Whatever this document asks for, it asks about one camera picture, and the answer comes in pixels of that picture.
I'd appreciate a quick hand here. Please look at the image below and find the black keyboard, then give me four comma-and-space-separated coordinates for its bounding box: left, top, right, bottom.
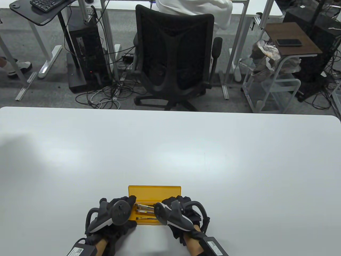
30, 0, 68, 13

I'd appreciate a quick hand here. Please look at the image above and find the black equipment case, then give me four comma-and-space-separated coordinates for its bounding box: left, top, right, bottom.
282, 5, 341, 102

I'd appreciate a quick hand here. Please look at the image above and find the yellow pen case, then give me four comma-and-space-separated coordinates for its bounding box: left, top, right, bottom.
128, 185, 181, 226

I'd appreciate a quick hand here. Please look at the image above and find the crumpled plastic bag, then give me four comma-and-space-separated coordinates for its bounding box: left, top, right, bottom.
250, 39, 301, 78

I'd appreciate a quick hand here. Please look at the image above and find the black mesh office chair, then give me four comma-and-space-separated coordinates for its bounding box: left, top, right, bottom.
133, 5, 223, 112

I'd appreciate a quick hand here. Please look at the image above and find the brown top side table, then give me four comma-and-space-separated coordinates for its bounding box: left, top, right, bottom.
265, 22, 323, 80

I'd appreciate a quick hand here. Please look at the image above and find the black right wrist box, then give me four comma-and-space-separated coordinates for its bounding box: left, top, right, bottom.
199, 235, 227, 256

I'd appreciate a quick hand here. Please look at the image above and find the white rolling cart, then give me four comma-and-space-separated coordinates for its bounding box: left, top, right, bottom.
241, 57, 301, 114

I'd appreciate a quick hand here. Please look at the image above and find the white desk with T-foot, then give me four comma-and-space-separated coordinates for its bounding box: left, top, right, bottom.
0, 7, 63, 101

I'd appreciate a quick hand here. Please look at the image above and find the black wrist box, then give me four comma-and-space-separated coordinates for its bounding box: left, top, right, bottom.
65, 238, 98, 256
199, 235, 227, 256

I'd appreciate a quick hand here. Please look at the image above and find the black left wrist box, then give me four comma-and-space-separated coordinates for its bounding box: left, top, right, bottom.
65, 238, 98, 256

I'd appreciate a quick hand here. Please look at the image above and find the person's left hand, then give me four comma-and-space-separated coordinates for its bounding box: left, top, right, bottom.
86, 195, 137, 251

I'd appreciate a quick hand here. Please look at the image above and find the tangle of floor cables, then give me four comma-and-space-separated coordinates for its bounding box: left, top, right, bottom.
75, 80, 148, 110

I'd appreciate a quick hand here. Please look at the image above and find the person's right hand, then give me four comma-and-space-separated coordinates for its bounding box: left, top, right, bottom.
160, 195, 210, 247

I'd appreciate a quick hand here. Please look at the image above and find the grey left hand controller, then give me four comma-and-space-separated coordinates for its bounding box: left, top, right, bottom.
85, 200, 132, 234

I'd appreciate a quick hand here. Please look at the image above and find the black smartphone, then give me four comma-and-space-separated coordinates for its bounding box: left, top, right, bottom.
276, 39, 303, 47

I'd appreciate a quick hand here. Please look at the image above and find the person's right forearm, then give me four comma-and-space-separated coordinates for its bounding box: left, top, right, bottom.
185, 225, 204, 256

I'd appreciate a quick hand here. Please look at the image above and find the black computer tower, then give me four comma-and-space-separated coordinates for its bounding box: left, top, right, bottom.
68, 20, 112, 87

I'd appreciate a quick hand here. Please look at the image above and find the person's left forearm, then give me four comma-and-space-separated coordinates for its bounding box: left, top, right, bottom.
95, 239, 108, 256

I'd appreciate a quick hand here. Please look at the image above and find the black standing desk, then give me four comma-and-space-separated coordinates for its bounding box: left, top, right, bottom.
9, 0, 87, 93

